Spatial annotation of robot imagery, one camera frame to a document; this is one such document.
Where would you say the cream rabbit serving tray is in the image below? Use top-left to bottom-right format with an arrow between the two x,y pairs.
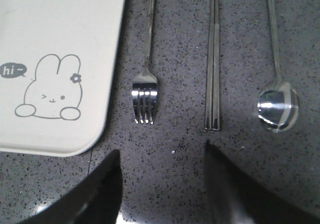
0,0 -> 125,157

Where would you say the silver metal fork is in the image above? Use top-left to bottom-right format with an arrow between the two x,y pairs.
131,0 -> 158,125

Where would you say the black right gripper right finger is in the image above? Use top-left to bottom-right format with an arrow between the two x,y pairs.
204,142 -> 320,223

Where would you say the silver metal spoon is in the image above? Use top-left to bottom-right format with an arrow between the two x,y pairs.
257,0 -> 300,133

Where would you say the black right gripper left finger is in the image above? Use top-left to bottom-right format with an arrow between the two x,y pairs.
21,150 -> 123,223

